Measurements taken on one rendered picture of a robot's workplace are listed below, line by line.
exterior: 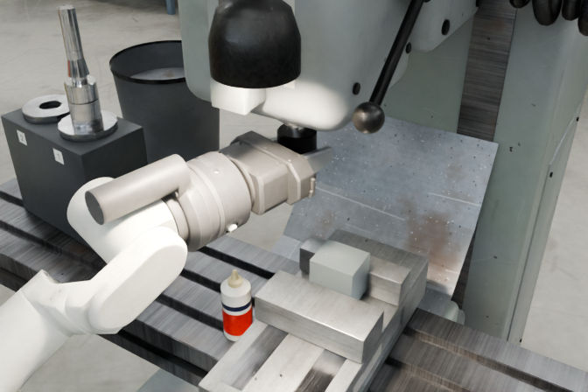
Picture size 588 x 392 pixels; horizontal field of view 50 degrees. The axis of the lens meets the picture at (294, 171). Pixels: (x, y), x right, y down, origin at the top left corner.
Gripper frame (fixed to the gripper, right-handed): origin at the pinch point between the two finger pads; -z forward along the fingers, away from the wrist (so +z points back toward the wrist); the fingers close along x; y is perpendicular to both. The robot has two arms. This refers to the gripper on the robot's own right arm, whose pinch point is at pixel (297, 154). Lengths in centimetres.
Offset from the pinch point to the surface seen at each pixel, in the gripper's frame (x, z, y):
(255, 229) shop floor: 122, -93, 124
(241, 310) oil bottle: 2.3, 8.2, 21.3
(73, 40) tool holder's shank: 38.3, 7.8, -6.5
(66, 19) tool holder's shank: 38.4, 8.0, -9.6
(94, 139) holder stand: 35.1, 8.9, 8.1
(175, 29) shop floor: 368, -224, 125
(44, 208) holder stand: 47, 15, 24
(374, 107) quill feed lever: -14.8, 4.6, -12.7
